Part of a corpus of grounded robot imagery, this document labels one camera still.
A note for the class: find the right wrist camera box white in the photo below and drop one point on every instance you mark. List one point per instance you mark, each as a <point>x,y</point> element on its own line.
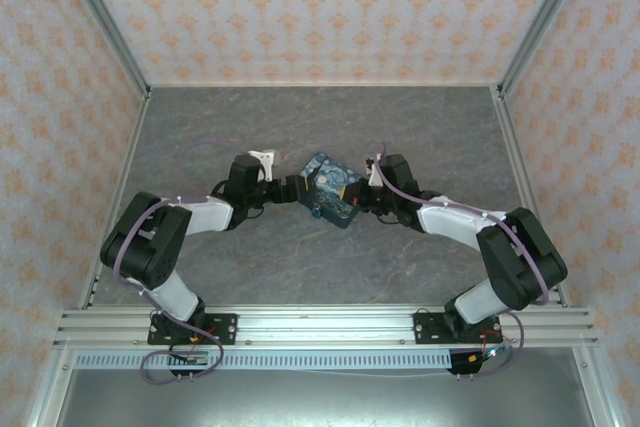
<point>375,178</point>

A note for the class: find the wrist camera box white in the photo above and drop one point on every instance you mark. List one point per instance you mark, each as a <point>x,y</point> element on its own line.
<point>262,155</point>
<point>375,178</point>

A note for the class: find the aluminium frame post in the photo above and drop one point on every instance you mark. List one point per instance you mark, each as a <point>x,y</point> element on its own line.
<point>105,22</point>
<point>545,22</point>

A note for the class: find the aluminium frame leg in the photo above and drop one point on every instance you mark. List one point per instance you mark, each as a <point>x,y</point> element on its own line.
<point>50,397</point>
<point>597,397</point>

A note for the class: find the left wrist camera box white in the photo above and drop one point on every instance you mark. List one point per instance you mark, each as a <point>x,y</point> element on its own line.
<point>262,155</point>

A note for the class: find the small electronics board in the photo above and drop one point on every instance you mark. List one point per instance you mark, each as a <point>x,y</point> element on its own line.
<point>195,360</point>
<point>492,352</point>

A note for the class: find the long aluminium base rail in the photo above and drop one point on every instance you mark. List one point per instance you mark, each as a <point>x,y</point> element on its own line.
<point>325,327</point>

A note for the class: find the small blue padlock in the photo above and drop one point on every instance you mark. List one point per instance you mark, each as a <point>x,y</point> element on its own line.
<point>316,212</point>

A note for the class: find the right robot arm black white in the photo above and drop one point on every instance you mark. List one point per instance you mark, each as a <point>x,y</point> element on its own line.
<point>510,252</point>

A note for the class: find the starry night print box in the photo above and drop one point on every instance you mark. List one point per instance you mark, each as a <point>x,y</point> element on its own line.
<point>330,182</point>

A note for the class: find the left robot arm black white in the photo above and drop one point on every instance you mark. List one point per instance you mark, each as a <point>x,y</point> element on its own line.
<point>145,242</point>

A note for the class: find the aluminium table side rail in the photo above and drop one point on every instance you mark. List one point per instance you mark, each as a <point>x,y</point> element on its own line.
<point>131,147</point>
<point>515,147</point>

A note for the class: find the grey metal sheet panel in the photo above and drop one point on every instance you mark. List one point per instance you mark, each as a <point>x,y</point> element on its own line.
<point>320,399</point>

